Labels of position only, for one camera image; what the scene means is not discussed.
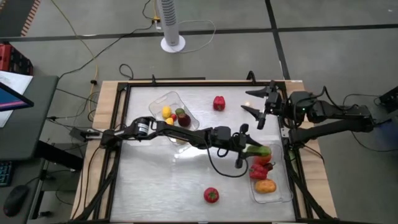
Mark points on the lumpy red pepper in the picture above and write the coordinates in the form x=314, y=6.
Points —
x=258, y=172

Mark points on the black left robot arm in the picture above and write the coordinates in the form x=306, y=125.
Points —
x=180, y=132

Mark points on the clear plastic basket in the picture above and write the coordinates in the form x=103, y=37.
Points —
x=158, y=102
x=280, y=193

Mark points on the black power adapter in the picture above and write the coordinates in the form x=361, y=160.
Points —
x=79, y=133

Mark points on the small red strawberry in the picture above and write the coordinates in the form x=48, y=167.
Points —
x=174, y=117

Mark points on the orange striped floor mat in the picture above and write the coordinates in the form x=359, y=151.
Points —
x=31, y=15

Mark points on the black table frame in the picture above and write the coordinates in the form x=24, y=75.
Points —
x=202, y=83

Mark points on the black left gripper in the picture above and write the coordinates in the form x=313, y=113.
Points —
x=240, y=143

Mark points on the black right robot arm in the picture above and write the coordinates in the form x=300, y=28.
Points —
x=335, y=113

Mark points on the small dark eggplant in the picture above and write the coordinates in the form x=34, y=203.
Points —
x=269, y=166

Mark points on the long green chayote vegetable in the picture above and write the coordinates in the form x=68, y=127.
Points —
x=261, y=151

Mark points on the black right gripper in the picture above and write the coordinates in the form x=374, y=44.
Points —
x=273, y=101

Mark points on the white tower fan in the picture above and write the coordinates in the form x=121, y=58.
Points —
x=169, y=21

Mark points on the brown kiwi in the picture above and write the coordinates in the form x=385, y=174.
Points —
x=179, y=111

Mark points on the black keyboard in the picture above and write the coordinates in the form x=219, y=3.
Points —
x=5, y=174

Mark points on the red fruit with green leaves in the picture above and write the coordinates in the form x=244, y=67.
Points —
x=211, y=196

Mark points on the black computer mouse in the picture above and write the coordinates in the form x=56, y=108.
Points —
x=15, y=200

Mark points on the dark grey desk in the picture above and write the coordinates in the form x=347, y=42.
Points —
x=31, y=130

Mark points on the yellow lemon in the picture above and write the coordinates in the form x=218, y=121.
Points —
x=166, y=112
x=169, y=121

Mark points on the white paper sheet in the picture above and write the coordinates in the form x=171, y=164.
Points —
x=18, y=81

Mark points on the red bell pepper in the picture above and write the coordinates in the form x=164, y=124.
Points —
x=219, y=104

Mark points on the black equipment box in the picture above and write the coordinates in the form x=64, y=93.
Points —
x=390, y=99

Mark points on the red case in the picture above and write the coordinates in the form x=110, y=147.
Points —
x=12, y=59

